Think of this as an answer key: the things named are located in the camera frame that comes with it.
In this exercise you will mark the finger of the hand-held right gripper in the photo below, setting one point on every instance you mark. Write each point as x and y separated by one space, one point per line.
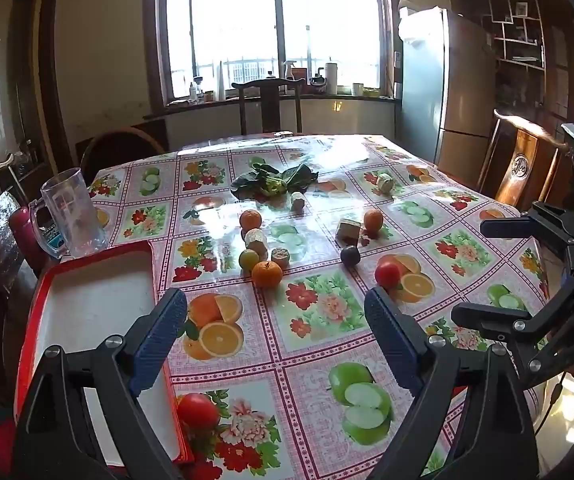
507 227
487 320

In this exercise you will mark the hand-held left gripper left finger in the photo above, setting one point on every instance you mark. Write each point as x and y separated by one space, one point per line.
159 340

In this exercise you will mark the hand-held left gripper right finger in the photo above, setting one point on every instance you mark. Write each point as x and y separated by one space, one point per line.
392 340

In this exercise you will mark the red tomato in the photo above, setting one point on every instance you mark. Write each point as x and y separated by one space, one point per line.
197 411
388 274

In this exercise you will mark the red tray with white inside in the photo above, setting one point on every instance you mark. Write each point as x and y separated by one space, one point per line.
97 305

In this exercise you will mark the blocky pale corn cob piece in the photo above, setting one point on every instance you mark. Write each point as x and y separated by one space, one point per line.
348 230

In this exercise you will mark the green round fruit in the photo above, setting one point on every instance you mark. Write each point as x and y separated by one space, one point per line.
248 258

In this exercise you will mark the large orange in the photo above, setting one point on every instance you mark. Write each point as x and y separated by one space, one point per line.
250 220
373 220

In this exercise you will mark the small orange mandarin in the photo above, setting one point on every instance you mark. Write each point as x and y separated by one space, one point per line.
267 274

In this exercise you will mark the small pale corn cob piece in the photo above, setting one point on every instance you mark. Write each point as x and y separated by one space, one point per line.
280 257

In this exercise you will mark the carved brown wooden chair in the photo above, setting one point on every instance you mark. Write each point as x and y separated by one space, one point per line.
522 165

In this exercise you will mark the dark plum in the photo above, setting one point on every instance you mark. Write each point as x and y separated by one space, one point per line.
350 255

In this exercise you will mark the fruit and flower print tablecloth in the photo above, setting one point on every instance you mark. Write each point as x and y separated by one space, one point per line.
277 350

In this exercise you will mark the clear glass mug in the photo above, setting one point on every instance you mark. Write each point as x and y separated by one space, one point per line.
74 215

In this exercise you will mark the silver refrigerator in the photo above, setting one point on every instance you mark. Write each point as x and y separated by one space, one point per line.
442 85

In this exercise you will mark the wooden display shelf cabinet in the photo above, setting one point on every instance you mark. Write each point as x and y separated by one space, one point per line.
517 30

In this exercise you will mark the red bottle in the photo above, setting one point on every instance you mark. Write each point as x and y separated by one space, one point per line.
23 240

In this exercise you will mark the green leafy vegetable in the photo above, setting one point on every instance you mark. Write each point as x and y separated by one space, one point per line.
274 180

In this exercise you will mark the round-backed wooden chair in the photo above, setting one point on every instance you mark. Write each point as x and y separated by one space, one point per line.
117 147

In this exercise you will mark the white cup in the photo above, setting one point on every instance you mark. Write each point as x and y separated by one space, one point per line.
358 89

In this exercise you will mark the white thermos jug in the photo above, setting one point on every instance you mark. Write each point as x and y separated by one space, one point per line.
330 79

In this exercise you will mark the dark kettle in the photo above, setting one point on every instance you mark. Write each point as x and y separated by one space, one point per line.
318 83

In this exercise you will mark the small white bottle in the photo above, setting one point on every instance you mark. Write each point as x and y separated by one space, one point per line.
193 92

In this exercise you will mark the dark straight-backed wooden chair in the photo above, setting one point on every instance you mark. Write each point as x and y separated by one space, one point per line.
267 105

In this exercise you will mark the dark windowsill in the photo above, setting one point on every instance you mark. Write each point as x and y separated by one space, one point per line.
267 101

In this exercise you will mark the white cone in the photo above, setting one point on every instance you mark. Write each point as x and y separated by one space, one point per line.
220 81

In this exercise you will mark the white spray bottle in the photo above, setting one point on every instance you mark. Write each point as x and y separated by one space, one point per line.
289 71

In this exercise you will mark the large window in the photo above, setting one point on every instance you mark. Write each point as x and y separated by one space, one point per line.
247 20

